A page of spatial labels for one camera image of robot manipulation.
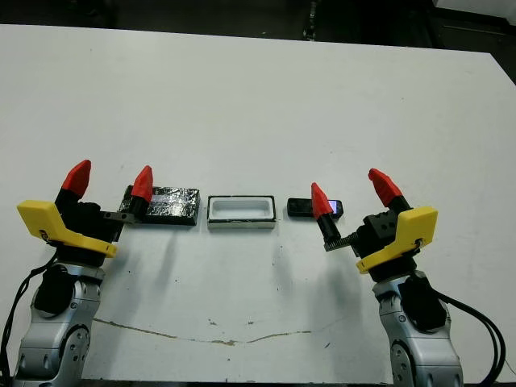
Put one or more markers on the white background object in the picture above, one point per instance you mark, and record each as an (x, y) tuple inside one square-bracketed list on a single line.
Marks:
[(483, 6)]

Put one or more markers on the black box lid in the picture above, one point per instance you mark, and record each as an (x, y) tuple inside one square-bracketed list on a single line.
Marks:
[(173, 205)]

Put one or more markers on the small black camera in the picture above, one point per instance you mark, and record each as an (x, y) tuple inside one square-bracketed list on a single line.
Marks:
[(298, 207)]

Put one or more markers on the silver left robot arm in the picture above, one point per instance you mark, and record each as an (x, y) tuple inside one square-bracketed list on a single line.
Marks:
[(52, 322)]

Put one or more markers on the black background post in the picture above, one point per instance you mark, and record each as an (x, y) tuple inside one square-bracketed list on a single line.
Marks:
[(310, 24)]

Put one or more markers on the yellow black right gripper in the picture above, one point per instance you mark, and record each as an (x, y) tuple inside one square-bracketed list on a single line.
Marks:
[(383, 234)]

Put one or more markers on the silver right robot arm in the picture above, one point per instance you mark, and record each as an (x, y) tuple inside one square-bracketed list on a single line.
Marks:
[(419, 342)]

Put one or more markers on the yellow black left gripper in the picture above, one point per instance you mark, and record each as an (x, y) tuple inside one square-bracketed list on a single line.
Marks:
[(80, 225)]

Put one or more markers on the white box base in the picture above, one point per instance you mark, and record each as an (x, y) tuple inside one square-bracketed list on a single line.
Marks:
[(242, 223)]

